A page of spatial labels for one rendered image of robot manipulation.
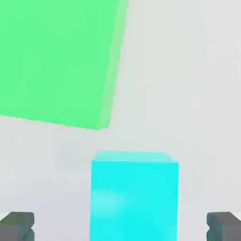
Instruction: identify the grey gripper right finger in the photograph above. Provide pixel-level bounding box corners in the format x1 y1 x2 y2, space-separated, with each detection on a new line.
206 211 241 241

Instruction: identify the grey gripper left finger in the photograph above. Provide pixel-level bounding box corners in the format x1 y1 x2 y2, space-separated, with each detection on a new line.
0 211 35 241

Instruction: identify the small cyan cube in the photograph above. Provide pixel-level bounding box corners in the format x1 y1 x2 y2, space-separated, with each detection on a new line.
89 150 179 241

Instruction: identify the large green box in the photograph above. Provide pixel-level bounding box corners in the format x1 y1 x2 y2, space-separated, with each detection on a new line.
0 0 130 131

